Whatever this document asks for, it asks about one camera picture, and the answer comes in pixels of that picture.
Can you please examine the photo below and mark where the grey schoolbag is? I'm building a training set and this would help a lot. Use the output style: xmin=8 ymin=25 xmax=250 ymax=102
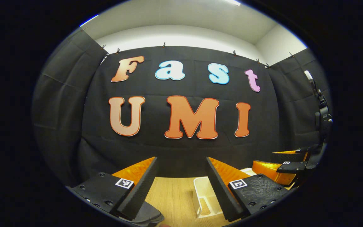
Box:
xmin=131 ymin=200 xmax=165 ymax=226

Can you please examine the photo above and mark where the white bookshelf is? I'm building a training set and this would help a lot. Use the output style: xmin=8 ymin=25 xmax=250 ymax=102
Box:
xmin=192 ymin=167 xmax=258 ymax=219

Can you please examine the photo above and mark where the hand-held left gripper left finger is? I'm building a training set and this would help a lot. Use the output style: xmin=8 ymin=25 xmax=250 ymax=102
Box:
xmin=66 ymin=156 xmax=158 ymax=221

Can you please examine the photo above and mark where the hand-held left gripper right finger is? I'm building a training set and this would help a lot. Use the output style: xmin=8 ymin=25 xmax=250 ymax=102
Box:
xmin=206 ymin=157 xmax=291 ymax=222

